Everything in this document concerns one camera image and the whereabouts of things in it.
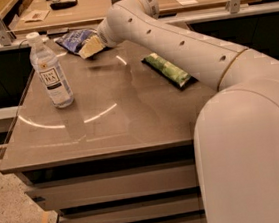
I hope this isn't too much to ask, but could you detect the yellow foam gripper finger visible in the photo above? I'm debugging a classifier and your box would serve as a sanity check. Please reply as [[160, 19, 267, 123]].
[[78, 35, 105, 59]]

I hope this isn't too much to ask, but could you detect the blue chip bag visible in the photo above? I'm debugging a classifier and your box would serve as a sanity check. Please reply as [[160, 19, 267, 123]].
[[55, 29, 97, 56]]

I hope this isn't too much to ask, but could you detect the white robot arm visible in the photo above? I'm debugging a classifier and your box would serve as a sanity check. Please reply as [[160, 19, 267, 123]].
[[97, 0, 279, 223]]

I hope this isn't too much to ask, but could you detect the clear plastic tea bottle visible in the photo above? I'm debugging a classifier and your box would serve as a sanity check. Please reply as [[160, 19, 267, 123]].
[[26, 32, 74, 109]]

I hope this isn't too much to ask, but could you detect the green chip bag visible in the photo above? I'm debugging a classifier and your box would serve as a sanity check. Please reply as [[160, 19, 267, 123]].
[[142, 52, 196, 91]]

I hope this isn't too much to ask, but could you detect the black remote on desk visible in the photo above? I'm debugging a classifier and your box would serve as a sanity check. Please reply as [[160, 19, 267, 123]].
[[50, 0, 78, 10]]

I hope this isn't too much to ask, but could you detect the tan card on desk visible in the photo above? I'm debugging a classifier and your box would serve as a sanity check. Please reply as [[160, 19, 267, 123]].
[[22, 9, 50, 23]]

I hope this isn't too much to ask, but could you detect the grey drawer cabinet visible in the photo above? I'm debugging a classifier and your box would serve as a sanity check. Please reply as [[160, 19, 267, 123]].
[[0, 41, 215, 223]]

